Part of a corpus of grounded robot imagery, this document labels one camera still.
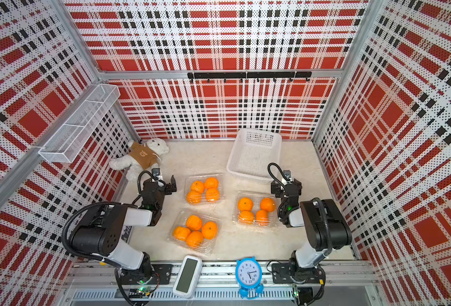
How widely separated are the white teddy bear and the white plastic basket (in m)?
0.44

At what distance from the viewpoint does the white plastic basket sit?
1.07 metres

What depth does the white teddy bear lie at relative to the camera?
100 centimetres

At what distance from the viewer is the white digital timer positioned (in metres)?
0.68
